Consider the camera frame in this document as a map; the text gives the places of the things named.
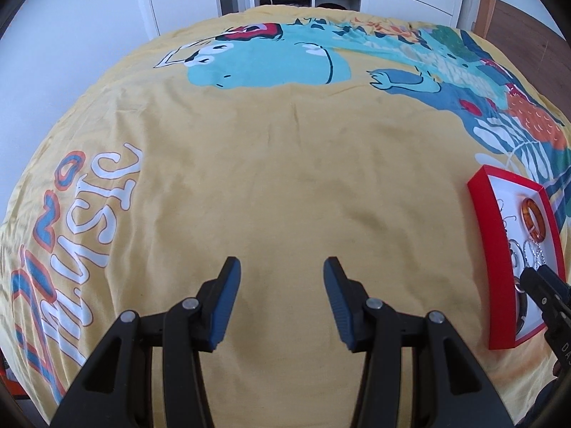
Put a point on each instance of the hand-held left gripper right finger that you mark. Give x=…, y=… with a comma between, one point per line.
x=340, y=310

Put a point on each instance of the red jewelry box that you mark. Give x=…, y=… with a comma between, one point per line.
x=490, y=276

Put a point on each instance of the red object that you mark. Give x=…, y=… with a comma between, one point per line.
x=8, y=372

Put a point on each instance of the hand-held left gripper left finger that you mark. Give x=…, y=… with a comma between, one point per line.
x=225, y=307

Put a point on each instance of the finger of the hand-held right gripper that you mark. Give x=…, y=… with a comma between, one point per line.
x=533, y=283
x=551, y=278

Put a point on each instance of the dark brown bangle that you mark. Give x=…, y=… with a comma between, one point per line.
x=523, y=316

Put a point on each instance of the yellow dinosaur printed blanket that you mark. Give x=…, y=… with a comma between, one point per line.
x=285, y=165

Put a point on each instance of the wooden headboard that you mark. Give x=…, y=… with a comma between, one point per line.
x=522, y=31

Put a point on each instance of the black bag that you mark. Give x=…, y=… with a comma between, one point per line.
x=330, y=6

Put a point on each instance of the amber bangle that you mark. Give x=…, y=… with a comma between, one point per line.
x=525, y=209

